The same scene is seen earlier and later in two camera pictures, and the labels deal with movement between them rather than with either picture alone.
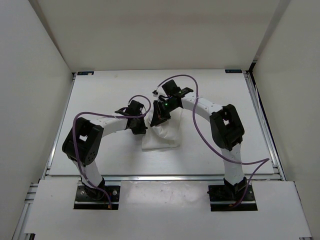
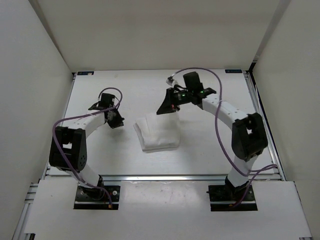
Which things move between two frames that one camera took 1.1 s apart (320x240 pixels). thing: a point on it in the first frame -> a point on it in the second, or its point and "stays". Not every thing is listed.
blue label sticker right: [233, 71] stays
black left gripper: [141, 130] -> [119, 122]
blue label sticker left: [84, 73] stays
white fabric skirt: [167, 134] stays
